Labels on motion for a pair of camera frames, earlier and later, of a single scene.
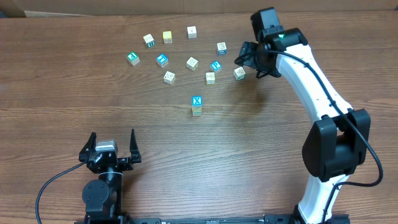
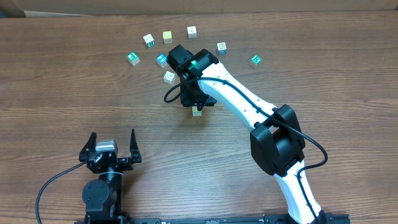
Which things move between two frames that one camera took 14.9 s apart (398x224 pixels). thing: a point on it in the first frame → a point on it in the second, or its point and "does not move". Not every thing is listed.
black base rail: (211, 219) does not move
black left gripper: (126, 163) does not move
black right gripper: (248, 60) → (189, 101)
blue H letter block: (197, 109) does not move
